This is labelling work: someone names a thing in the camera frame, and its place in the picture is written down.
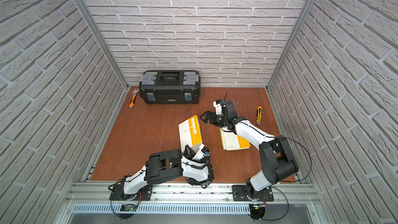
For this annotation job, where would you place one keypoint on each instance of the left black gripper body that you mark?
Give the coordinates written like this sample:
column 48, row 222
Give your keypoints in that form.
column 189, row 152

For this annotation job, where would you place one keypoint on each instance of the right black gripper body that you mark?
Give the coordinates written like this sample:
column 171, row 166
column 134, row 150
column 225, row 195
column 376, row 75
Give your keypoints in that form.
column 223, row 120

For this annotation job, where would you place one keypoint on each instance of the large white lined notebook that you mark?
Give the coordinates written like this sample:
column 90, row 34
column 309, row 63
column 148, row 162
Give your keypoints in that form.
column 190, row 133

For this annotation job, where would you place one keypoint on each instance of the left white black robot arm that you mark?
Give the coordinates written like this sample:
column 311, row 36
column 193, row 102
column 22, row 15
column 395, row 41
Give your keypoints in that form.
column 163, row 167

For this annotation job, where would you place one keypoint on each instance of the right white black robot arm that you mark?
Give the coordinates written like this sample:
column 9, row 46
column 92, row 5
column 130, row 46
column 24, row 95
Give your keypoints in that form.
column 277, row 159

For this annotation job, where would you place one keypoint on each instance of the yellow black utility knife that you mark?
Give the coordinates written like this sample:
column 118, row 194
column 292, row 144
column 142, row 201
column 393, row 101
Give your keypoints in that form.
column 259, row 115

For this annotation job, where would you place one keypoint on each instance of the black plastic toolbox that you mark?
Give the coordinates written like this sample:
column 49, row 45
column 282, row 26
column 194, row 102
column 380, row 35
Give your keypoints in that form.
column 170, row 87

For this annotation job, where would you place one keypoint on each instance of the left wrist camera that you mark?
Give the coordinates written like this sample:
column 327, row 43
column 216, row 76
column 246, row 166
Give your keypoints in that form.
column 202, row 155

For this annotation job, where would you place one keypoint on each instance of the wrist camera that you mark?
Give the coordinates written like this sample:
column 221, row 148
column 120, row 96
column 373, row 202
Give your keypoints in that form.
column 202, row 155
column 218, row 104

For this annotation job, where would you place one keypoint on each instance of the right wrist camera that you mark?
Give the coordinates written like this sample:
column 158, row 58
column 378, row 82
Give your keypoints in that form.
column 218, row 104

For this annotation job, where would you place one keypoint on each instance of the orange handled adjustable wrench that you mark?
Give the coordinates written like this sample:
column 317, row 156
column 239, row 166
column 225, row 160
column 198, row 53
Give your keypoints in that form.
column 132, row 103

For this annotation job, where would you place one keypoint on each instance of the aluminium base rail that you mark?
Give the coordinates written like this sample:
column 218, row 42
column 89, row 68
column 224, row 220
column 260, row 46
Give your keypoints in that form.
column 95, row 197

